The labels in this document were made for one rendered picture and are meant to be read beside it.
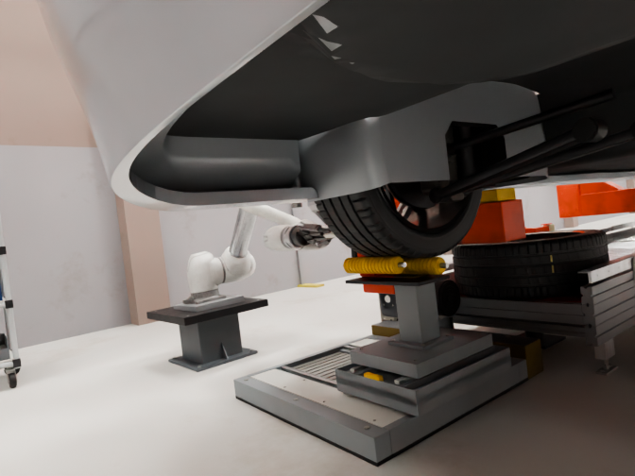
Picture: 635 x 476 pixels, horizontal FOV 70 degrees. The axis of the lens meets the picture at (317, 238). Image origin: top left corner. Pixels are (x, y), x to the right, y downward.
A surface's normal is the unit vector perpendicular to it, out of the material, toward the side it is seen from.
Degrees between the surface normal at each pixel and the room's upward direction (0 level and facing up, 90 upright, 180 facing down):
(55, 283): 90
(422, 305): 90
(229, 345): 90
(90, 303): 90
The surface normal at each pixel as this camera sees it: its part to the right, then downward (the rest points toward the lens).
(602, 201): -0.79, 0.11
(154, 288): 0.65, -0.06
